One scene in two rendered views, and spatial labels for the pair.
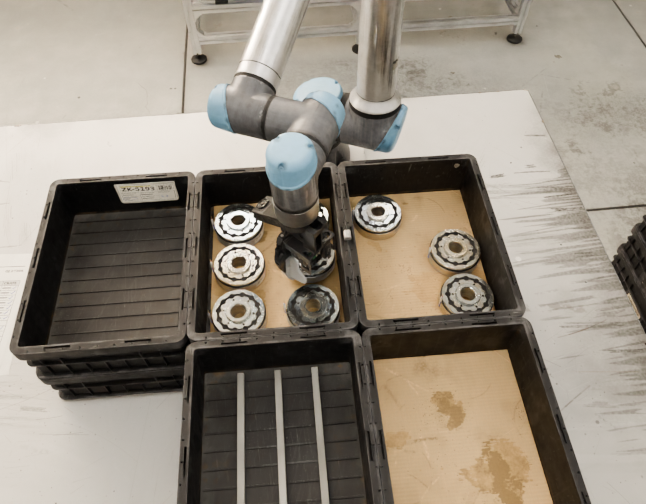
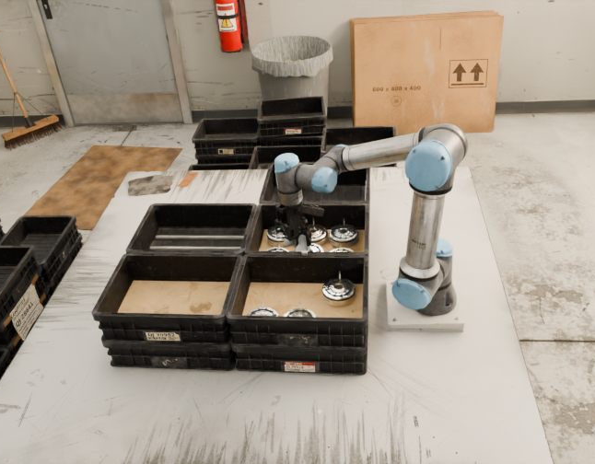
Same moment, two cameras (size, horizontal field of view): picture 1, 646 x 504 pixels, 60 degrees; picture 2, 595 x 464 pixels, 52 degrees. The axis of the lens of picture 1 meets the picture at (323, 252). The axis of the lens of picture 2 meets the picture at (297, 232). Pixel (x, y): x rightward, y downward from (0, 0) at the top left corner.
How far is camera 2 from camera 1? 1.88 m
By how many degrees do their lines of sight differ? 69
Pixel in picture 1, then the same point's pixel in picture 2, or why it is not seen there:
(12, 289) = not seen: hidden behind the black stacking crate
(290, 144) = (287, 156)
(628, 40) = not seen: outside the picture
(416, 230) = (327, 313)
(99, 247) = (342, 194)
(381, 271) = (297, 293)
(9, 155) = not seen: hidden behind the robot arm
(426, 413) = (202, 298)
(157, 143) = (456, 230)
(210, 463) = (212, 230)
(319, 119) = (309, 169)
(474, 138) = (469, 415)
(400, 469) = (180, 285)
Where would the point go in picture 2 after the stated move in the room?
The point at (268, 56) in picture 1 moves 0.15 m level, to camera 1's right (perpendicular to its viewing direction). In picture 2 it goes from (353, 149) to (347, 174)
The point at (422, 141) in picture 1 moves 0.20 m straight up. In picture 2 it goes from (462, 374) to (469, 324)
